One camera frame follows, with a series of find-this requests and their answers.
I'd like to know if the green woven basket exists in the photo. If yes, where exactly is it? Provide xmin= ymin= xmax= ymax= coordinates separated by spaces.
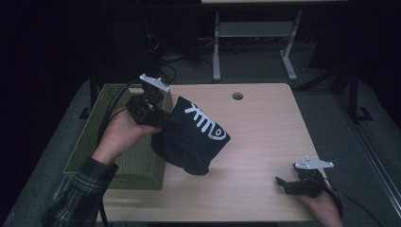
xmin=62 ymin=83 xmax=174 ymax=191

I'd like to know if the white metal rack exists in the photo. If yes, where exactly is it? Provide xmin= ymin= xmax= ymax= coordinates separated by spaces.
xmin=200 ymin=0 xmax=348 ymax=83

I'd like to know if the tangle of black cables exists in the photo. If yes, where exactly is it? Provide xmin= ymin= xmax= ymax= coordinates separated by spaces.
xmin=143 ymin=31 xmax=216 ymax=85

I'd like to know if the person's left hand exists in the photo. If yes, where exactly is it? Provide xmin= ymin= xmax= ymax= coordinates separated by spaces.
xmin=92 ymin=108 xmax=163 ymax=165

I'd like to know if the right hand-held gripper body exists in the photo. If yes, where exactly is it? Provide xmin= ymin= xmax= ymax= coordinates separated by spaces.
xmin=292 ymin=156 xmax=335 ymax=199

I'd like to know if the right hand-held gripper black cable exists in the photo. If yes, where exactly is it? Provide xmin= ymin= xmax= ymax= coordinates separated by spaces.
xmin=323 ymin=178 xmax=344 ymax=219

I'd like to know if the black metal stand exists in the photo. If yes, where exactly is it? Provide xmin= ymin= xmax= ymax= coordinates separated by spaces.
xmin=296 ymin=62 xmax=375 ymax=124
xmin=78 ymin=70 xmax=99 ymax=120

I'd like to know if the black floor cable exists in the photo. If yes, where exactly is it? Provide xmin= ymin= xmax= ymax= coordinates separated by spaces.
xmin=342 ymin=192 xmax=383 ymax=227

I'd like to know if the person's right hand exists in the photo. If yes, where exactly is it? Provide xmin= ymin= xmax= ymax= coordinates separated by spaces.
xmin=297 ymin=192 xmax=344 ymax=227

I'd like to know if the dark cloth with white print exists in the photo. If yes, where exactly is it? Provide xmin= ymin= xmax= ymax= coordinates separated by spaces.
xmin=150 ymin=96 xmax=231 ymax=176

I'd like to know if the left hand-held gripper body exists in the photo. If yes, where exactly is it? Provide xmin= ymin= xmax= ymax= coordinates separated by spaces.
xmin=126 ymin=73 xmax=173 ymax=129

